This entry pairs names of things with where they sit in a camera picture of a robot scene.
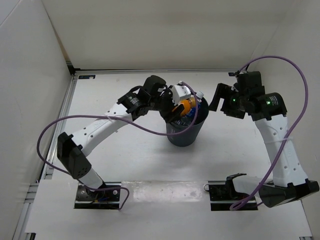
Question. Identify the dark grey plastic bin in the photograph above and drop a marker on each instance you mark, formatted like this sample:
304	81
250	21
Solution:
181	134

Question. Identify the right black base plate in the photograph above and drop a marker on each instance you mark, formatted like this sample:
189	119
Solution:
220	196

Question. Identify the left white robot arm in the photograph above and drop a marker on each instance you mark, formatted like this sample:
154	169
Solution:
74	148

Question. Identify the clear bottle blue label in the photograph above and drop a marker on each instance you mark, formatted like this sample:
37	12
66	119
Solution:
193	110

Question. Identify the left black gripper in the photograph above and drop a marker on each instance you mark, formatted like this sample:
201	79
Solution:
168	116

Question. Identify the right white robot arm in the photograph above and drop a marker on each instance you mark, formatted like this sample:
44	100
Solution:
285	181

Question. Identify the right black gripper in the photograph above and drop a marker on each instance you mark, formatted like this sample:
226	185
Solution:
223	91

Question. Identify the orange juice bottle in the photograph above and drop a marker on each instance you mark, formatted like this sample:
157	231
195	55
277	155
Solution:
188	105

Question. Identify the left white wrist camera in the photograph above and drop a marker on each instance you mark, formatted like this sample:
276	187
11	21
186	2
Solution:
180	92

